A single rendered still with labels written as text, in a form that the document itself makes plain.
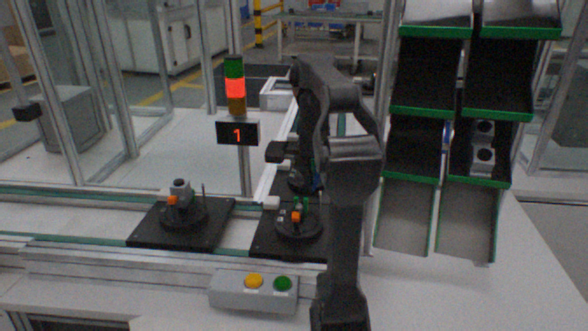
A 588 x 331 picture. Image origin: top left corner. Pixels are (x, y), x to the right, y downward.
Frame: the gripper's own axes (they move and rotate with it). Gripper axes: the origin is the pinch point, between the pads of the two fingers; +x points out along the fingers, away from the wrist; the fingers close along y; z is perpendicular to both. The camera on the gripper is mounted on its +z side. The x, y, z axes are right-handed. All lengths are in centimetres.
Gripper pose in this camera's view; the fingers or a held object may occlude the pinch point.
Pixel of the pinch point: (312, 176)
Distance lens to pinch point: 78.7
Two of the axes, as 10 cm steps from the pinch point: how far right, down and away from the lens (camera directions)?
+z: 1.3, -4.8, 8.7
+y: -9.9, -0.6, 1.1
